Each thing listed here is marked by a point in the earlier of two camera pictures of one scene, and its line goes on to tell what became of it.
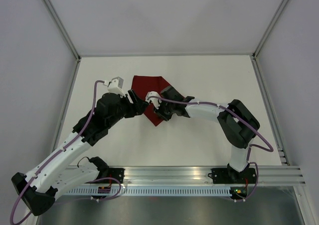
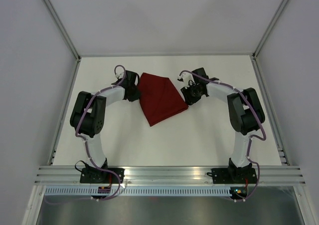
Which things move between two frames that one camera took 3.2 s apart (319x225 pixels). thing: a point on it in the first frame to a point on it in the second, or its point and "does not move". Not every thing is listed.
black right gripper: (159, 112) to (189, 99)
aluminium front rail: (277, 175) does not move
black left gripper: (137, 108) to (136, 97)
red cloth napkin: (141, 86) does not move
